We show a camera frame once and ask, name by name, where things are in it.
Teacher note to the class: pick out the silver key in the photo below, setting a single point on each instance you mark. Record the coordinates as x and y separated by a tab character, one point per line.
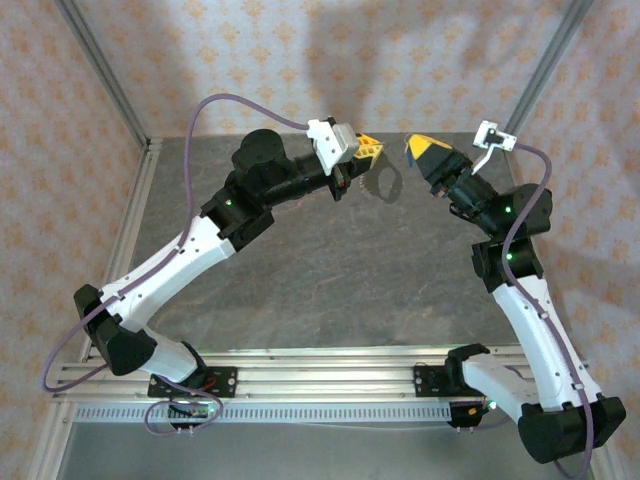
406	142

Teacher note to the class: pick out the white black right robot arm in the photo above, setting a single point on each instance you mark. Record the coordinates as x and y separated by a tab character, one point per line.
530	325

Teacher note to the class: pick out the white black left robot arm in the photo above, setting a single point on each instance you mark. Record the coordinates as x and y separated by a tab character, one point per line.
165	270

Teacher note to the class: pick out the small circuit board green LED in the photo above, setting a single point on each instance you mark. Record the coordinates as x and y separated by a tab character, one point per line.
472	411
200	411

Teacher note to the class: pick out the aluminium frame post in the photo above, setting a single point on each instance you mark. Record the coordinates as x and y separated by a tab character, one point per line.
105	70
544	70

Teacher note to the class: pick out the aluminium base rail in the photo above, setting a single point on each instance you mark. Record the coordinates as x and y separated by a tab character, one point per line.
325	380

